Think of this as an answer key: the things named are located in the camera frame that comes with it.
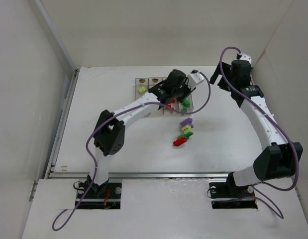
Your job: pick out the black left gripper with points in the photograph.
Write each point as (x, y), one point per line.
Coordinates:
(184, 93)

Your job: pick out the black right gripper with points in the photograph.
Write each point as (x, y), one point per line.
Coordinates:
(223, 75)

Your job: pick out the yellow lego brick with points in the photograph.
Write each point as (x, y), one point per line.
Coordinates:
(142, 90)

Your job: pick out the purple lego block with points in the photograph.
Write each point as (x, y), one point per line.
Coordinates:
(187, 122)

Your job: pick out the yellow-green lego block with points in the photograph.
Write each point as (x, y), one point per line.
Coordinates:
(186, 129)

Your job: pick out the tall red lego brick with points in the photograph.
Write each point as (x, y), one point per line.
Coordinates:
(179, 141)

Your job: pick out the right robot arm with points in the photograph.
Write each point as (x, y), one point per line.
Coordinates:
(279, 157)

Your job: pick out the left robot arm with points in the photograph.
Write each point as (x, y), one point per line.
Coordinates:
(109, 133)

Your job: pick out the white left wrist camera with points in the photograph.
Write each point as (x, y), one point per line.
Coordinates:
(194, 79)

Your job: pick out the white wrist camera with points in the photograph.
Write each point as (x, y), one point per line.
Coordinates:
(194, 79)
(243, 56)

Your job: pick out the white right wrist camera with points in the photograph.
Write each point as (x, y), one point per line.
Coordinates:
(243, 56)

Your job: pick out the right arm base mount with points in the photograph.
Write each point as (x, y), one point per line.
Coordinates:
(222, 190)

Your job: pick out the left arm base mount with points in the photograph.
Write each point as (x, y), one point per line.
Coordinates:
(113, 190)

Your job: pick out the aluminium front rail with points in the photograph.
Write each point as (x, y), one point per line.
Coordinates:
(138, 175)

